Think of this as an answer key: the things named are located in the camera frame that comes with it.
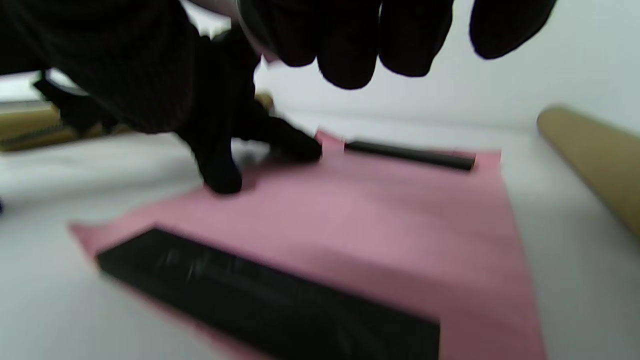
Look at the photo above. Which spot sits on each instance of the person's left hand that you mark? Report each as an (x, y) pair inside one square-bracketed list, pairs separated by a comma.
[(225, 115)]

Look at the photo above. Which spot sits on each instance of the person's right hand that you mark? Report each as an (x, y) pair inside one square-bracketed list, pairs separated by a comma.
[(125, 60)]

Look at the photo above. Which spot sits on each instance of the brown cardboard mailing tube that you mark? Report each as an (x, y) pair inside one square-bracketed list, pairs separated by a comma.
[(595, 155), (30, 127)]

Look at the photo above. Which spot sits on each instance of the pink paper sheet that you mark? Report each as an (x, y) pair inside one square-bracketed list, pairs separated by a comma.
[(375, 225)]

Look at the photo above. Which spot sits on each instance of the black bar paperweight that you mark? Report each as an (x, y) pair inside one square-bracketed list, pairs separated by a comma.
[(410, 155), (275, 305)]

